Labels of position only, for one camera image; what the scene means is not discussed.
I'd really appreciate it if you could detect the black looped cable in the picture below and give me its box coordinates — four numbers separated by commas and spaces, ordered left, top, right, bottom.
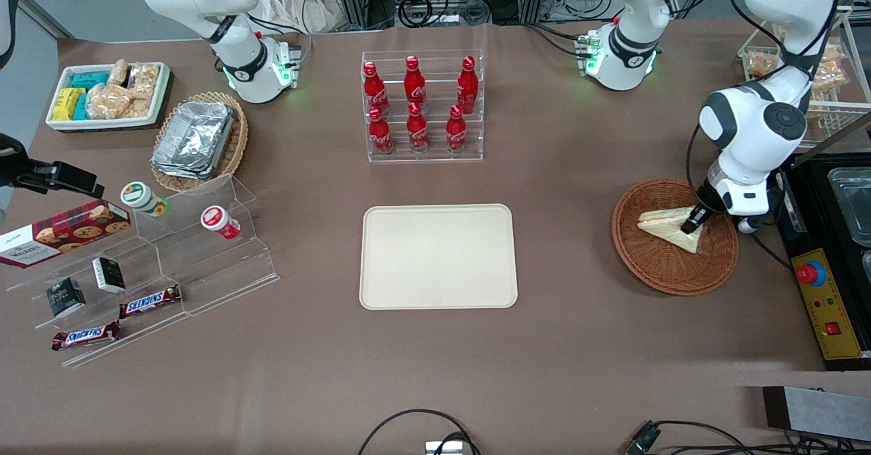
357, 409, 482, 455

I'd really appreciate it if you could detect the white rectangular snack bin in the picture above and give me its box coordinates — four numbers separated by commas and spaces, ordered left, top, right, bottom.
46, 62, 173, 133

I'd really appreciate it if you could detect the black box with gold print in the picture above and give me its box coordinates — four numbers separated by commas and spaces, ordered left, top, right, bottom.
46, 277, 87, 318

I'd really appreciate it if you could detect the clear acrylic stepped display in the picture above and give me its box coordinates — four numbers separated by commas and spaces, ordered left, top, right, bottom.
5, 173, 281, 369

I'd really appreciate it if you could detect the white wire rack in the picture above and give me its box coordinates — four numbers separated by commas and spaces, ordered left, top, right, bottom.
738, 6, 871, 148

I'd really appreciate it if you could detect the red tartan cookie box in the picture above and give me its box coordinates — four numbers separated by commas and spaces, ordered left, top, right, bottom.
0, 200, 131, 269

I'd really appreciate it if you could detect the oval light wicker basket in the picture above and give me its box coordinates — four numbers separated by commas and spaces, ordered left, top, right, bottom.
150, 91, 249, 193

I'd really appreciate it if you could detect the green lid white cup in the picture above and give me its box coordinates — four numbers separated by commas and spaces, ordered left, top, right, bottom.
120, 181, 169, 218

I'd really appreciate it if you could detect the steel pan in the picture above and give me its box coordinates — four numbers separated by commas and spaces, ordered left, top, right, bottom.
827, 167, 871, 248

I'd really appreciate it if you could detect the red lid cup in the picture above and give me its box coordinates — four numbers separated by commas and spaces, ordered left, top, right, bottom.
200, 205, 242, 241

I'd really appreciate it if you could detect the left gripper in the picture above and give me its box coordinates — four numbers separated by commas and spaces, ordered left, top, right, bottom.
680, 169, 774, 235

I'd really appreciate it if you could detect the black appliance with yellow panel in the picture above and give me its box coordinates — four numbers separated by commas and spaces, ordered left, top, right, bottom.
776, 149, 871, 372

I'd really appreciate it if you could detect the clear acrylic bottle rack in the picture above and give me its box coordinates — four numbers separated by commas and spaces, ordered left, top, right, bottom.
361, 50, 485, 164

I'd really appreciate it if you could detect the red cola bottle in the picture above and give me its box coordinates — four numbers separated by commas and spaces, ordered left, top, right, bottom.
368, 106, 395, 156
363, 61, 391, 117
457, 56, 479, 114
404, 56, 427, 110
406, 102, 430, 154
446, 105, 468, 153

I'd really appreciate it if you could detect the black box with white label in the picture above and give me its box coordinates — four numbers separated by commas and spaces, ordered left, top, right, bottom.
92, 256, 127, 294

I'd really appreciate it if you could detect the triangular sandwich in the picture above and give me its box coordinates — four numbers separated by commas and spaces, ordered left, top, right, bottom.
636, 205, 708, 254

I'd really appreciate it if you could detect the Snickers chocolate bar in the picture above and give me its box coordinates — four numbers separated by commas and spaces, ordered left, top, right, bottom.
52, 320, 122, 352
119, 285, 182, 319

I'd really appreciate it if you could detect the black cable with connector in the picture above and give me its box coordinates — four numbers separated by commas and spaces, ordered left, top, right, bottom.
625, 420, 871, 455

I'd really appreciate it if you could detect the black power cable with plug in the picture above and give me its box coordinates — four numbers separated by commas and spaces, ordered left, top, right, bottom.
747, 227, 794, 272

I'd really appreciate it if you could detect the round brown wicker basket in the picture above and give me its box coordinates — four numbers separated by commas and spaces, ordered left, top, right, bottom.
611, 179, 740, 297

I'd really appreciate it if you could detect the beige cloth bag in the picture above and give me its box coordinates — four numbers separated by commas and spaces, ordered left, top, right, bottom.
255, 0, 355, 34

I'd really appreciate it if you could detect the stack of foil trays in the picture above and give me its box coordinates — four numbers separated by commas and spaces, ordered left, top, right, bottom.
151, 101, 237, 181

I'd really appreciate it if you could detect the yellow snack pack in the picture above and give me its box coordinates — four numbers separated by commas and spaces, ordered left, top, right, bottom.
52, 88, 86, 122

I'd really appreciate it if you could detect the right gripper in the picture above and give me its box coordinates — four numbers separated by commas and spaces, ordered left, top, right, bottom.
0, 134, 104, 199

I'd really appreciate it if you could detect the cream plastic tray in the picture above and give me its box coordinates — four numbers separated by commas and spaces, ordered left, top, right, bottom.
359, 203, 519, 311

